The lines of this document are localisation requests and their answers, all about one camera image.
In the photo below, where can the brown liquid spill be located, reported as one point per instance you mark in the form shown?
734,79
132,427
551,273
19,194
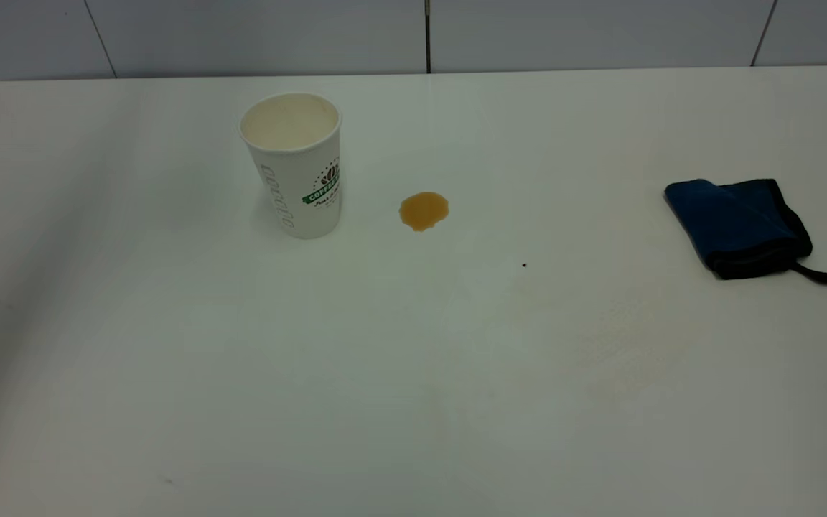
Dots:
424,210

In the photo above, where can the white paper coffee cup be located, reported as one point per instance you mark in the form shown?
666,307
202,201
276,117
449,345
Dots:
298,194

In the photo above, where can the folded blue black cloth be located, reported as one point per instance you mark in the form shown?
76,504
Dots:
733,224

